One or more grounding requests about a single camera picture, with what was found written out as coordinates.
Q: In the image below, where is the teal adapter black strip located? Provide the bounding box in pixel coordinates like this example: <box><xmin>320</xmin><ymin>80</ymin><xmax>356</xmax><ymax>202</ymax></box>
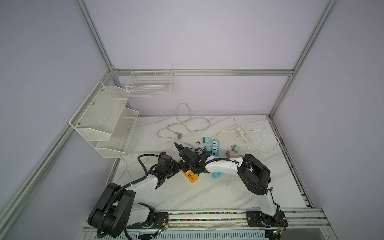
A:
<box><xmin>204</xmin><ymin>146</ymin><xmax>212</xmax><ymax>154</ymax></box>
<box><xmin>203</xmin><ymin>137</ymin><xmax>211</xmax><ymax>144</ymax></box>

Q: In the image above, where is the teal adapter front black strip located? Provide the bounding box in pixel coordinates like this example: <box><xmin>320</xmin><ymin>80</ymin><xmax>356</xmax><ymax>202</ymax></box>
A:
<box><xmin>204</xmin><ymin>146</ymin><xmax>212</xmax><ymax>154</ymax></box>

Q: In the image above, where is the white mesh upper shelf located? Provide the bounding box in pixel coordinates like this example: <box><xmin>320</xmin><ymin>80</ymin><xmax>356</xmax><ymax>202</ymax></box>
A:
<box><xmin>69</xmin><ymin>82</ymin><xmax>130</xmax><ymax>142</ymax></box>

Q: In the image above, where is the green adapter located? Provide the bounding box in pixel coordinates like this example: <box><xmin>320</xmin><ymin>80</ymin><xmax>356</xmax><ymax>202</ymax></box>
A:
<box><xmin>232</xmin><ymin>145</ymin><xmax>241</xmax><ymax>153</ymax></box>

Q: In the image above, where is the aluminium front rail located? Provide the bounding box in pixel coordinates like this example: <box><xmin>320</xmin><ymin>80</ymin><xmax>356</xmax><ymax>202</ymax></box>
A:
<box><xmin>127</xmin><ymin>208</ymin><xmax>331</xmax><ymax>231</ymax></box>

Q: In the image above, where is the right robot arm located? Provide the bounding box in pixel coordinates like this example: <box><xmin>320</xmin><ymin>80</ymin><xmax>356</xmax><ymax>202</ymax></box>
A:
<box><xmin>175</xmin><ymin>143</ymin><xmax>288</xmax><ymax>228</ymax></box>

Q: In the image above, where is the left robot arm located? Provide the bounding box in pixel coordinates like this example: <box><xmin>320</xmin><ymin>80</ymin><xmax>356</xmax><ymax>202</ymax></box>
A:
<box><xmin>88</xmin><ymin>152</ymin><xmax>181</xmax><ymax>239</ymax></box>

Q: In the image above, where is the white cable of blue strip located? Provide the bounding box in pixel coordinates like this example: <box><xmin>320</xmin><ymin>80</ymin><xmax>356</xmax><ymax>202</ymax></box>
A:
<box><xmin>214</xmin><ymin>125</ymin><xmax>280</xmax><ymax>154</ymax></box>

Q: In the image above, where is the blue power strip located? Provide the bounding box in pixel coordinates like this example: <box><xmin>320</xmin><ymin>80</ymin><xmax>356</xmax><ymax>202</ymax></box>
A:
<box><xmin>212</xmin><ymin>140</ymin><xmax>220</xmax><ymax>157</ymax></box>

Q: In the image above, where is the white mesh shelf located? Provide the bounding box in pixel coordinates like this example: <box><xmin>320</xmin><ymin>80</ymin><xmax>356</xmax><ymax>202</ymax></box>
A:
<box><xmin>96</xmin><ymin>108</ymin><xmax>139</xmax><ymax>159</ymax></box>
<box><xmin>69</xmin><ymin>82</ymin><xmax>130</xmax><ymax>142</ymax></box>

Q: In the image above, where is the white cable of orange strip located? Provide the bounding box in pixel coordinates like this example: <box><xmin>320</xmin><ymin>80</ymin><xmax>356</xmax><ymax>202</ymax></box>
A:
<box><xmin>113</xmin><ymin>137</ymin><xmax>139</xmax><ymax>184</ymax></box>

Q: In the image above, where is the pink adapter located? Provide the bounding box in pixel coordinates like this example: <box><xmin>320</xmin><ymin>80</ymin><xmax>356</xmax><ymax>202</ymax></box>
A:
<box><xmin>226</xmin><ymin>150</ymin><xmax>236</xmax><ymax>159</ymax></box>

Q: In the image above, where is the teal triangular power strip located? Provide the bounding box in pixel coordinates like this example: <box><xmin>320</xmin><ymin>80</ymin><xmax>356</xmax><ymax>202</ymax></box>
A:
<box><xmin>212</xmin><ymin>172</ymin><xmax>223</xmax><ymax>179</ymax></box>

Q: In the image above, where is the white wire basket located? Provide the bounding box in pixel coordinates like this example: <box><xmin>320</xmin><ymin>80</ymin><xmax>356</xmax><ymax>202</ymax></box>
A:
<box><xmin>126</xmin><ymin>65</ymin><xmax>174</xmax><ymax>97</ymax></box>

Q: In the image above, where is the white mesh lower shelf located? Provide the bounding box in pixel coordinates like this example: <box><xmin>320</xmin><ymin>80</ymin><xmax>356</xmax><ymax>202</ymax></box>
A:
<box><xmin>96</xmin><ymin>108</ymin><xmax>139</xmax><ymax>159</ymax></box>

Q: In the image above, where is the black power strip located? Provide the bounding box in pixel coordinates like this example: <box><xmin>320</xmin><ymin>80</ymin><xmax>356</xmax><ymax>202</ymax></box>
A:
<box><xmin>195</xmin><ymin>148</ymin><xmax>205</xmax><ymax>155</ymax></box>

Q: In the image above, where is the orange power strip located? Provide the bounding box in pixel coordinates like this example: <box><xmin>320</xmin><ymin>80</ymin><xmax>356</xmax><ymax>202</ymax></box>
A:
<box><xmin>181</xmin><ymin>170</ymin><xmax>199</xmax><ymax>184</ymax></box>

